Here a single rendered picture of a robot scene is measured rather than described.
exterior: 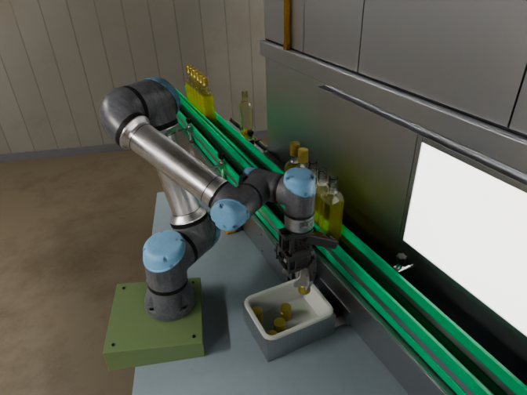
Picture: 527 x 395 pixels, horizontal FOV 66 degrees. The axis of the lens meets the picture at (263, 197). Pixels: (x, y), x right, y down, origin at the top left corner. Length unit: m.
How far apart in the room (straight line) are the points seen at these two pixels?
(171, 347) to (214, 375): 0.14
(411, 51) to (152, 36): 3.15
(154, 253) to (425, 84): 0.82
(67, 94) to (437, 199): 3.70
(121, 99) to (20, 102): 3.43
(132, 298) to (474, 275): 0.96
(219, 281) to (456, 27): 1.02
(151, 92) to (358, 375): 0.92
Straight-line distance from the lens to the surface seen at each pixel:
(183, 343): 1.20
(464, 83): 1.02
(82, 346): 2.42
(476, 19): 1.00
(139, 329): 1.25
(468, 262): 1.10
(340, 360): 1.22
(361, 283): 1.19
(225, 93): 4.15
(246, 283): 1.42
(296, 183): 0.92
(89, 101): 4.27
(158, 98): 1.11
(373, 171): 1.26
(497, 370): 1.06
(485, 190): 1.00
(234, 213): 0.87
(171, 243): 1.15
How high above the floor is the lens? 1.73
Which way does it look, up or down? 32 degrees down
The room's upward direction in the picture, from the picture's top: 2 degrees counter-clockwise
